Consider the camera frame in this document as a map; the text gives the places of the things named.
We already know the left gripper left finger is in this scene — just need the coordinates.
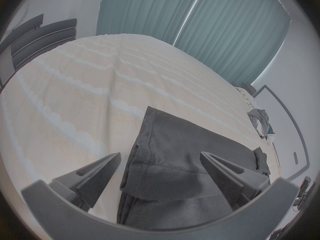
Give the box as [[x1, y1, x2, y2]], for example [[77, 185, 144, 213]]
[[50, 152, 122, 209]]

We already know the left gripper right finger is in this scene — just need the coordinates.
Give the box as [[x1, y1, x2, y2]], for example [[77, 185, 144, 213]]
[[200, 151, 269, 212]]

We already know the black T-shirt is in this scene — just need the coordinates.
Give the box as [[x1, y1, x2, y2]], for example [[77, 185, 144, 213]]
[[116, 106, 272, 231]]

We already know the pile of clothes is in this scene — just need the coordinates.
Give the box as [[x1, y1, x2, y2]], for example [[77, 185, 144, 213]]
[[247, 108, 277, 145]]

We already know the bed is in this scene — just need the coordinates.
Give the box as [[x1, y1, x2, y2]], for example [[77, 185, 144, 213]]
[[0, 33, 310, 228]]

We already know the white printed pillow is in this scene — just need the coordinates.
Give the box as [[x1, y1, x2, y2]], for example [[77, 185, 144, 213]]
[[236, 86, 257, 109]]

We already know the grey bedside table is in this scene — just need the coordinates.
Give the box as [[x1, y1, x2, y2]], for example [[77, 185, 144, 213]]
[[232, 82, 257, 94]]

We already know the black chest of drawers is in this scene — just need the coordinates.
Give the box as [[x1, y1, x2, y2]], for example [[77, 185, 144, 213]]
[[10, 18, 77, 71]]

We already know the blue-green curtain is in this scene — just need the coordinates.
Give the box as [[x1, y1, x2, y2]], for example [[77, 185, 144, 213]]
[[96, 0, 207, 46], [174, 0, 292, 84]]

